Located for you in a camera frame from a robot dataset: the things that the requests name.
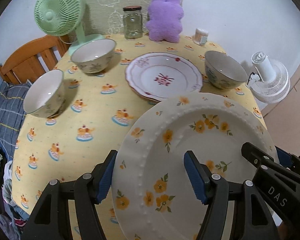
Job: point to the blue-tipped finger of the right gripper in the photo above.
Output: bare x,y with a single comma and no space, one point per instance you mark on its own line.
288,160

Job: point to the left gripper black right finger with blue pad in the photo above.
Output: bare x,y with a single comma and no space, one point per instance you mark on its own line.
251,218

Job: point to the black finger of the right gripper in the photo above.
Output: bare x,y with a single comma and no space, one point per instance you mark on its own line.
278,186

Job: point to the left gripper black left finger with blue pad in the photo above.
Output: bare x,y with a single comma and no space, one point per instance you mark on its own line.
64,204

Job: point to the white plate orange flowers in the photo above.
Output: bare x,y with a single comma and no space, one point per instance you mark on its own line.
174,156

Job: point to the beige bowl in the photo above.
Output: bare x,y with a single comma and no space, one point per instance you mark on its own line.
94,56
223,71
46,95

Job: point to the white plate red floral pattern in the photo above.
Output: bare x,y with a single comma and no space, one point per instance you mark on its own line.
159,76

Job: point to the pile of clothes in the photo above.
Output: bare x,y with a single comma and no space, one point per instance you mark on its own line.
12,218

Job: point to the white desk fan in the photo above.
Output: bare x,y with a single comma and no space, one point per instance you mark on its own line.
270,82

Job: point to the yellow patterned tablecloth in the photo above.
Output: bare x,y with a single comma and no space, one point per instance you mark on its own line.
100,110

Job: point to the blue plaid pillow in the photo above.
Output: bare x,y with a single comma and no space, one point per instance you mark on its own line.
12,115

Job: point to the small white cotton swab container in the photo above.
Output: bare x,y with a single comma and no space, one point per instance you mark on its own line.
200,36

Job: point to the orange wooden headboard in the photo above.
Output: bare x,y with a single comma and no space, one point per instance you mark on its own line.
33,59

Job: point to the purple plush toy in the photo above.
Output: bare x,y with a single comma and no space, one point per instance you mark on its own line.
165,20

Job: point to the green desk fan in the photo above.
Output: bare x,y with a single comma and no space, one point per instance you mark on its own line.
61,17

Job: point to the glass jar brown lid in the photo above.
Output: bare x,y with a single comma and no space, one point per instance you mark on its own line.
132,21

